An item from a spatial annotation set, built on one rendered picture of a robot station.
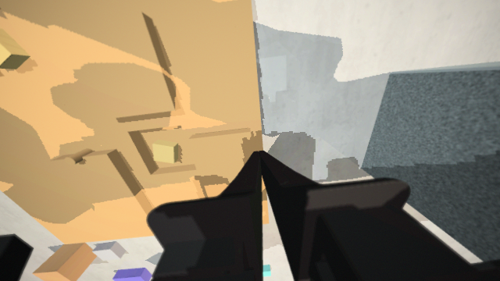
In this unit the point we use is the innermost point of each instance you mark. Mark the orange puzzle board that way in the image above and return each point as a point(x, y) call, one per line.
point(104, 81)

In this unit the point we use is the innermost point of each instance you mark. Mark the purple rectangular block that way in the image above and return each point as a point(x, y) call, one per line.
point(132, 275)

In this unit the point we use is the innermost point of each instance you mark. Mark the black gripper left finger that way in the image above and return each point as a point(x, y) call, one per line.
point(237, 211)

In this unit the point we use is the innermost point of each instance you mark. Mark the teal rectangular block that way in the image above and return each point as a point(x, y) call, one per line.
point(266, 270)

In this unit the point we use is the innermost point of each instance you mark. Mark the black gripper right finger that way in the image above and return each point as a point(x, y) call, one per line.
point(297, 201)

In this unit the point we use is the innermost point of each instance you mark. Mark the yellow rectangular block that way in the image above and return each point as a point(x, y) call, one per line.
point(12, 56)
point(165, 151)

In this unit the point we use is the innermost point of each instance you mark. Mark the brown cube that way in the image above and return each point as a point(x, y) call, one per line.
point(67, 264)

